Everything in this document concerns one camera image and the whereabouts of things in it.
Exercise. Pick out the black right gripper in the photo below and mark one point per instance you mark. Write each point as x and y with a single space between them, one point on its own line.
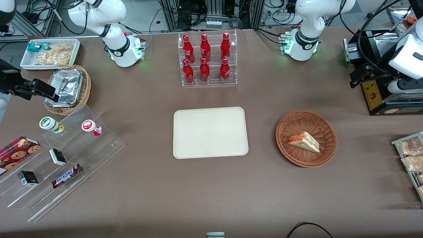
7 80

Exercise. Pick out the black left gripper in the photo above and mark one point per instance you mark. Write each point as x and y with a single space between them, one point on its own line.
377 64

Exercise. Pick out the triangular sandwich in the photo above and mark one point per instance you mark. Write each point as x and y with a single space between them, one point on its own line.
305 142

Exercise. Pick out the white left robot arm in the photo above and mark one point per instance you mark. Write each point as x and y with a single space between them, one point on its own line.
305 34

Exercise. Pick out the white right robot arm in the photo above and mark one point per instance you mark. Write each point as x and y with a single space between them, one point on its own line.
116 44

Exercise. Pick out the small tan wicker basket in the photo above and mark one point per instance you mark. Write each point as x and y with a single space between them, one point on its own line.
86 87

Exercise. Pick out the tray of packaged snacks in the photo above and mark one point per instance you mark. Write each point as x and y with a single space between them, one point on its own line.
396 142

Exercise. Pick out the brown wicker basket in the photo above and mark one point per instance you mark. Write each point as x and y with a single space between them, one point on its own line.
297 122

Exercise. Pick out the beige plastic tray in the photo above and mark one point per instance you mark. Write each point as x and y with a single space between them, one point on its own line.
210 132

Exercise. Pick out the aluminium foil containers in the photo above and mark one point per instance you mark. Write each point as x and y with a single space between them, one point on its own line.
67 86

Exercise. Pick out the black food warmer machine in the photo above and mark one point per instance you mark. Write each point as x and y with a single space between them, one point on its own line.
373 96

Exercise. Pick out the green lid cup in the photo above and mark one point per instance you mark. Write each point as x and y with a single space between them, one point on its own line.
48 123

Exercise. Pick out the clear bag of chips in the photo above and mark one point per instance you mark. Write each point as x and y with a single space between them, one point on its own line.
56 56

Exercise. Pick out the white rectangular bin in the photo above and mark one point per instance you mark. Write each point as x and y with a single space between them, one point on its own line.
26 61

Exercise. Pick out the steel warmer pan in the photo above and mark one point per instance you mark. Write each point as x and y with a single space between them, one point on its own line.
386 41

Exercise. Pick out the teal snack packet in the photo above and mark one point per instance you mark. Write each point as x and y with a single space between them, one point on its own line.
34 47

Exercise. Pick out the red lid cup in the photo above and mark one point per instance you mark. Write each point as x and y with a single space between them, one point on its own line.
89 126

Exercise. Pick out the small black carton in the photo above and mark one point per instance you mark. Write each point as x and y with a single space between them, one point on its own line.
57 157
28 178

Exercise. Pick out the red cookie box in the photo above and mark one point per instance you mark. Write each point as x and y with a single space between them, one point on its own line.
18 153

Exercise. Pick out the clear acrylic stepped shelf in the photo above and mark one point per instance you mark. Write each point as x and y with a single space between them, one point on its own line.
86 152

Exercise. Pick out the clear bag of snacks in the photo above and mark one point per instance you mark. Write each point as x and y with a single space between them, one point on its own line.
413 163
409 146

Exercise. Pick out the Snickers chocolate bar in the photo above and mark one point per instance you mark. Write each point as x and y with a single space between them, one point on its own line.
66 176

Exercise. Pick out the red cola bottle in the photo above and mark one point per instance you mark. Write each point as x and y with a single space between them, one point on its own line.
188 73
204 72
205 49
225 48
224 72
188 49

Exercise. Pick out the clear acrylic bottle rack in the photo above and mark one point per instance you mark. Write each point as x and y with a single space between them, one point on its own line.
213 33

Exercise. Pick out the white power strip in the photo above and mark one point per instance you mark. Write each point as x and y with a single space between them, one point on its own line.
213 24

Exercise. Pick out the small grey device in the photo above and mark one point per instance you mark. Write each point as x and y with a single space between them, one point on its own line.
215 235

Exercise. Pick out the aluminium frame rack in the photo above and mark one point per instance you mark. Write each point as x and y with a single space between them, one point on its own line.
172 15

